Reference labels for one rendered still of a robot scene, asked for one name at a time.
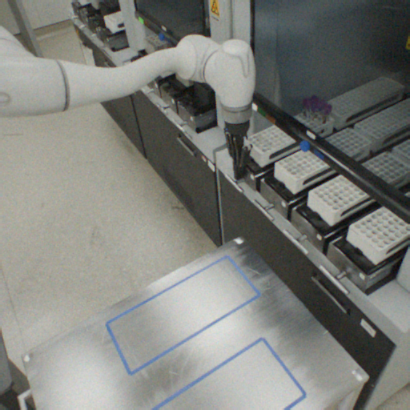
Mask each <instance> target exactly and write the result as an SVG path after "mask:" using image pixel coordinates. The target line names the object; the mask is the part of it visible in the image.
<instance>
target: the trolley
mask: <svg viewBox="0 0 410 410"><path fill-rule="evenodd" d="M21 358H22V363H23V366H24V369H25V372H26V378H27V380H28V383H29V386H30V389H29V390H27V391H26V392H24V393H23V394H20V395H19V396H17V397H18V403H19V407H20V410H28V408H27V406H26V399H27V398H29V397H31V396H32V397H33V400H34V406H35V408H36V410H329V409H330V408H332V407H333V406H334V405H336V404H337V403H338V405H337V408H336V410H352V409H353V406H354V404H355V402H356V400H357V398H358V395H359V394H360V390H361V388H362V387H363V385H364V383H365V382H366V381H367V380H368V374H367V373H366V372H365V371H364V370H363V369H362V368H361V366H359V365H358V364H357V362H355V361H354V359H353V358H352V357H351V356H350V355H349V354H348V353H347V352H346V351H345V350H344V348H343V347H342V346H341V345H340V344H339V343H338V342H337V341H336V339H335V338H334V336H332V335H331V334H330V333H329V332H328V330H327V329H326V328H325V327H324V326H323V325H322V324H321V322H320V321H319V320H318V319H317V318H315V317H314V316H313V314H312V313H311V312H310V311H309V310H308V309H307V308H306V307H305V305H304V304H303V302H302V301H301V300H299V299H298V298H297V297H296V295H295V294H294V293H293V292H292V291H291V290H290V289H289V287H288V286H287V285H286V284H285V283H284V282H283V281H282V279H281V278H280V277H279V276H277V274H276V273H274V272H273V270H272V269H271V268H270V267H269V266H268V265H267V264H266V262H265V261H264V260H263V259H262V258H261V257H260V256H259V255H258V253H257V251H256V250H255V249H254V248H253V247H252V246H251V245H250V244H249V242H247V241H246V240H245V239H244V238H243V237H242V236H241V235H239V236H238V237H236V238H234V239H232V240H230V241H229V242H227V243H225V244H223V245H221V246H219V247H217V248H216V249H214V250H212V251H209V252H208V253H207V254H205V255H202V257H199V258H198V259H196V260H194V261H192V262H190V263H189V264H187V265H185V266H183V267H181V268H179V269H178V270H176V271H173V272H172V273H170V274H168V275H166V276H164V277H163V278H161V279H157V280H156V281H155V282H153V283H150V284H148V285H147V286H146V287H145V288H143V289H141V290H139V291H137V292H136V293H134V294H132V295H129V296H127V297H126V298H124V299H121V300H120V301H118V302H116V303H114V304H112V305H111V306H109V307H108V308H107V309H105V310H102V311H100V312H98V313H96V314H95V315H93V316H91V317H89V318H87V319H85V320H83V321H82V322H81V323H79V324H76V325H74V326H73V327H72V328H69V329H67V330H65V331H63V332H61V333H59V334H58V335H57V336H55V337H54V338H52V339H49V340H47V341H45V342H43V343H42V344H39V345H38V346H37V347H35V348H32V349H31V350H29V351H28V352H25V353H22V354H21Z"/></svg>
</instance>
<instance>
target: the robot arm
mask: <svg viewBox="0 0 410 410"><path fill-rule="evenodd" d="M165 72H177V73H178V74H179V76H180V77H181V78H183V79H188V80H192V81H196V82H206V83H208V84H209V85H210V86H211V87H212V88H213V89H214V90H215V93H216V94H217V95H218V96H219V97H220V105H221V115H222V118H223V120H224V128H223V132H224V134H225V138H226V142H227V149H228V154H229V156H230V157H231V158H232V162H233V171H234V179H235V180H236V181H237V180H239V179H241V178H243V167H244V166H246V165H248V164H249V158H250V154H251V149H252V148H253V145H252V144H249V142H248V136H247V133H248V131H249V129H250V127H251V117H252V103H253V93H254V91H255V62H254V57H253V54H252V50H251V48H250V46H249V45H248V44H247V43H246V42H245V41H242V40H238V39H232V40H227V41H226V42H224V43H222V45H221V46H220V45H219V44H218V43H217V42H214V41H212V40H210V39H209V38H205V37H203V36H199V35H190V36H187V37H185V38H183V39H182V40H181V41H180V43H179V44H178V45H177V47H175V48H169V49H164V50H158V52H157V51H156V52H155V53H153V54H150V55H148V56H146V57H144V58H141V59H140V60H137V61H134V62H132V63H130V64H128V65H125V66H121V67H116V68H101V67H93V66H88V65H83V64H77V63H73V62H65V61H61V60H52V59H45V58H37V57H34V56H33V55H32V54H31V53H29V52H27V51H26V50H25V47H24V46H22V44H21V43H20V42H19V41H18V40H17V39H16V38H15V37H14V36H13V35H12V34H11V33H10V32H8V31H7V30H6V29H4V28H3V27H1V26H0V118H14V117H28V116H39V115H48V114H51V113H56V112H61V111H68V110H72V109H74V108H78V107H83V106H86V105H90V104H93V103H99V102H103V101H107V100H111V99H115V98H120V97H123V96H126V95H128V94H132V93H135V92H136V91H137V90H140V89H141V88H143V87H144V86H146V85H147V84H148V83H149V82H151V81H152V80H154V79H155V78H157V77H158V76H159V75H161V74H162V73H165Z"/></svg>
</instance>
